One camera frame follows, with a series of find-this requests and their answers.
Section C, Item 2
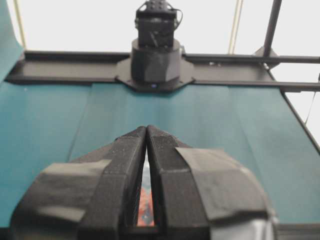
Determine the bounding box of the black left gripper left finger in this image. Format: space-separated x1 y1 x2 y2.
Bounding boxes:
9 126 146 240

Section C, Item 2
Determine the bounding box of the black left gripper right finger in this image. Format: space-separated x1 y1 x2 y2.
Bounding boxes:
146 125 277 240

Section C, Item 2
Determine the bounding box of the clear zip bag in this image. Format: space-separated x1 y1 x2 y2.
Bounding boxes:
137 160 155 227

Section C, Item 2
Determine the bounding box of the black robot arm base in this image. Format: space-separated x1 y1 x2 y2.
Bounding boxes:
115 0 195 93

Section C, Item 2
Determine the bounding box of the black aluminium frame rail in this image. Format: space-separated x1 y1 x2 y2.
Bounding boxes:
5 0 320 93

